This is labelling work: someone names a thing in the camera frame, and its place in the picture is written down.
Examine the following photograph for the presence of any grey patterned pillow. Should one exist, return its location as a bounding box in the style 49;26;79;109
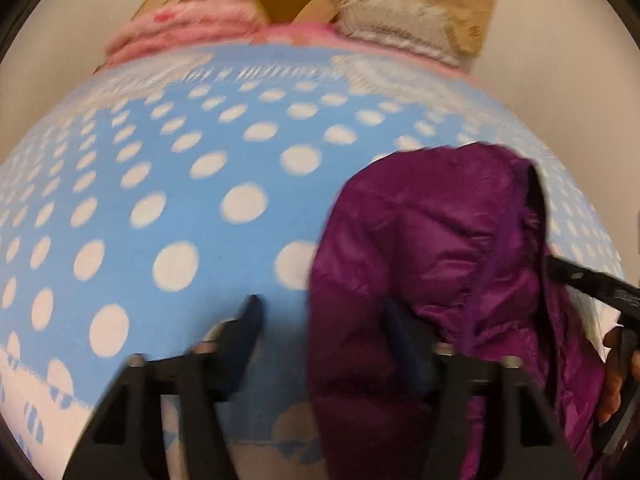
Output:
332;0;461;67

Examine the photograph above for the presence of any purple hooded down jacket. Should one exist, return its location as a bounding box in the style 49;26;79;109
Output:
308;143;603;479

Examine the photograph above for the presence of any folded pink blanket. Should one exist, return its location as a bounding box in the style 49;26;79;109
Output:
103;0;266;68

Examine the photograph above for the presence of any polka dot bed quilt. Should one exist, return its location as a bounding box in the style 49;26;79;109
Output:
1;26;624;479

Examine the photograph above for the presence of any person right hand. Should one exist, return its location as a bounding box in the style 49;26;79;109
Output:
597;326;624;425

